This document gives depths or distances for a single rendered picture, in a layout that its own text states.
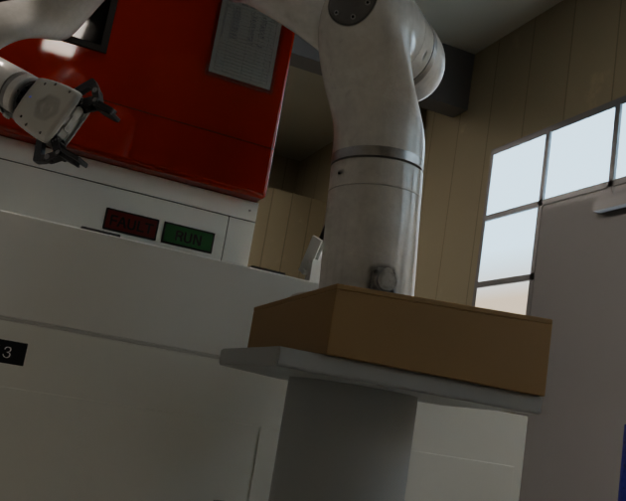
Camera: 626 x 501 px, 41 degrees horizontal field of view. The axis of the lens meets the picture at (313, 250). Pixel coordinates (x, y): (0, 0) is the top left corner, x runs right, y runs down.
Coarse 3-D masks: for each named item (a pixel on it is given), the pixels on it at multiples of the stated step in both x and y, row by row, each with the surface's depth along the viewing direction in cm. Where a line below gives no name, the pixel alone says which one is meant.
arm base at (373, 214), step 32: (352, 160) 103; (384, 160) 102; (352, 192) 102; (384, 192) 101; (416, 192) 104; (352, 224) 101; (384, 224) 100; (416, 224) 103; (352, 256) 100; (384, 256) 99; (416, 256) 104; (384, 288) 97
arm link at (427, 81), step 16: (240, 0) 125; (256, 0) 120; (272, 0) 117; (288, 0) 115; (304, 0) 115; (320, 0) 115; (272, 16) 120; (288, 16) 117; (304, 16) 116; (304, 32) 118; (432, 64) 111; (416, 80) 110; (432, 80) 113
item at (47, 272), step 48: (0, 240) 112; (48, 240) 114; (96, 240) 117; (0, 288) 111; (48, 288) 113; (96, 288) 116; (144, 288) 118; (192, 288) 121; (240, 288) 124; (288, 288) 127; (144, 336) 118; (192, 336) 120; (240, 336) 123
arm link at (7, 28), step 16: (16, 0) 138; (32, 0) 138; (48, 0) 137; (64, 0) 137; (80, 0) 138; (96, 0) 139; (0, 16) 134; (16, 16) 135; (32, 16) 136; (48, 16) 137; (64, 16) 138; (80, 16) 140; (0, 32) 133; (16, 32) 134; (32, 32) 136; (48, 32) 138; (64, 32) 140; (0, 48) 134
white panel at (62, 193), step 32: (0, 160) 172; (32, 160) 175; (0, 192) 172; (32, 192) 174; (64, 192) 177; (96, 192) 179; (128, 192) 182; (160, 192) 185; (192, 192) 188; (64, 224) 176; (96, 224) 179; (160, 224) 184; (192, 224) 187; (224, 224) 190; (224, 256) 189
